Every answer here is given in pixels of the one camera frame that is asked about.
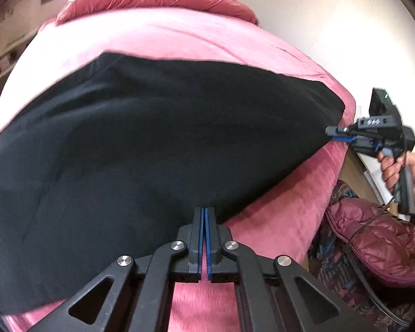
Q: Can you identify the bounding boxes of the pink bed blanket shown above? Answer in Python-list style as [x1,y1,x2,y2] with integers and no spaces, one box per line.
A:
[0,6,355,332]

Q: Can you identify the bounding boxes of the person's right hand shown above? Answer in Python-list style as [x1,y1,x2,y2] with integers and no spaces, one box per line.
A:
[377,151,415,203]

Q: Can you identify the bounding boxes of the black cable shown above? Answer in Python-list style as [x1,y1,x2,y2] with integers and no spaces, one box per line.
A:
[346,199,413,327]

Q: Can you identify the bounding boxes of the maroon puffer jacket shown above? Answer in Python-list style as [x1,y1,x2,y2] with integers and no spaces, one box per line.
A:
[324,196,415,288]

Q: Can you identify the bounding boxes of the black pants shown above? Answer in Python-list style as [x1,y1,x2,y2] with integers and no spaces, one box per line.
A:
[0,53,345,315]

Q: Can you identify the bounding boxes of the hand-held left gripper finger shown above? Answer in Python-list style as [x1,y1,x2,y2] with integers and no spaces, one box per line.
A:
[28,207,205,332]
[205,207,378,332]

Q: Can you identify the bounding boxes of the white shelf unit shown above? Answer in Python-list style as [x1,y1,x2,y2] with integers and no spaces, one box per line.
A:
[0,29,39,84]

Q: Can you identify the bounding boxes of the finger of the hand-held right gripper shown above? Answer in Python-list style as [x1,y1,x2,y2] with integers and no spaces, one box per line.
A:
[324,126,359,138]
[332,136,361,148]

